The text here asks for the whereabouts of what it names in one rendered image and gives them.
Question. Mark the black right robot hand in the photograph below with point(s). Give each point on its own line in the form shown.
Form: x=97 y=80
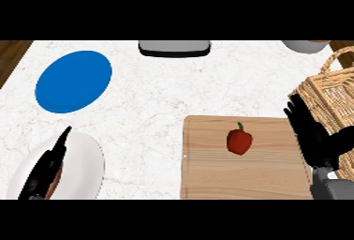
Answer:
x=315 y=137

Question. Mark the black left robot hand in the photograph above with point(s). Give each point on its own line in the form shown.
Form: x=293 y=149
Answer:
x=46 y=168

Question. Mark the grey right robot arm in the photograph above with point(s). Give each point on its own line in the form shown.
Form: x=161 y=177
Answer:
x=329 y=186

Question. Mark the wicker basket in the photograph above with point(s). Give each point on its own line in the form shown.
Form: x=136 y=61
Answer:
x=333 y=93

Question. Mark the red bell pepper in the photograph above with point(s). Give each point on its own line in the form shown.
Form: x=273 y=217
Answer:
x=239 y=141

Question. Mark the wooden cutting board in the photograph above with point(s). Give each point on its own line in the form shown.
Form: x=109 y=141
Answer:
x=239 y=168

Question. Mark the brown item on plate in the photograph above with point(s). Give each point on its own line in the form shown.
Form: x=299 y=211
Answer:
x=54 y=184

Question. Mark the white plate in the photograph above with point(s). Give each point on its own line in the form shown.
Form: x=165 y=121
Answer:
x=79 y=168

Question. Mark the blue plate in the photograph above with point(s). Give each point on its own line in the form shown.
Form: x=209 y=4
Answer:
x=72 y=82

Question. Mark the grey round container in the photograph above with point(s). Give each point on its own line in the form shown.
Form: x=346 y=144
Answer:
x=304 y=45

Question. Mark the grey and black appliance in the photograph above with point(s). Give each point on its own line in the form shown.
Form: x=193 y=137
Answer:
x=174 y=48

